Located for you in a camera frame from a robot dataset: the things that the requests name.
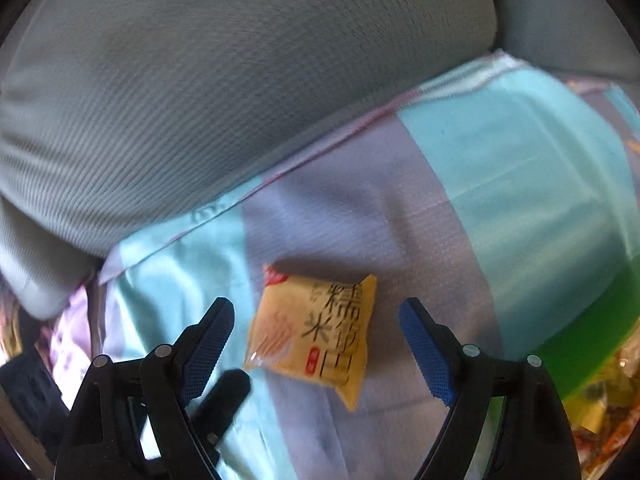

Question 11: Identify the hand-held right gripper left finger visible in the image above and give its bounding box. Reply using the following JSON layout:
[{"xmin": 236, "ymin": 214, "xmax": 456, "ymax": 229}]
[{"xmin": 55, "ymin": 296, "xmax": 236, "ymax": 480}]

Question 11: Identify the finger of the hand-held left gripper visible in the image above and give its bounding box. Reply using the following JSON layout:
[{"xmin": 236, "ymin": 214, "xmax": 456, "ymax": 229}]
[{"xmin": 192, "ymin": 369, "xmax": 252, "ymax": 467}]

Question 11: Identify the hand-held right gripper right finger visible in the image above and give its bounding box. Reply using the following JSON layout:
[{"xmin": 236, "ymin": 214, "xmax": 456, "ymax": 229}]
[{"xmin": 397, "ymin": 296, "xmax": 583, "ymax": 480}]

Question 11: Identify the yellow rice cracker packet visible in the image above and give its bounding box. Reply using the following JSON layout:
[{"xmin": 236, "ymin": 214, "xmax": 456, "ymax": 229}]
[{"xmin": 244, "ymin": 263, "xmax": 377, "ymax": 413}]

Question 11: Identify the green cardboard box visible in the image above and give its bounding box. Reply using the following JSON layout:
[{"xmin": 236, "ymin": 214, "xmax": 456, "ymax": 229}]
[{"xmin": 537, "ymin": 280, "xmax": 640, "ymax": 478}]

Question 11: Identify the purple cloth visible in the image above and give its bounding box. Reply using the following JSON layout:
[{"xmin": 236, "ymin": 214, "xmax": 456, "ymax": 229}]
[{"xmin": 50, "ymin": 285, "xmax": 108, "ymax": 401}]

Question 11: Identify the blue and grey patterned blanket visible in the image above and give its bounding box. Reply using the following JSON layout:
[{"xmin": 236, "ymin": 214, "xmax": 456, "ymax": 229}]
[{"xmin": 97, "ymin": 50, "xmax": 640, "ymax": 480}]

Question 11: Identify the large grey sofa cushion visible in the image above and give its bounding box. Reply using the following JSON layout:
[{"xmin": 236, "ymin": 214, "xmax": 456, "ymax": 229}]
[{"xmin": 0, "ymin": 0, "xmax": 501, "ymax": 321}]

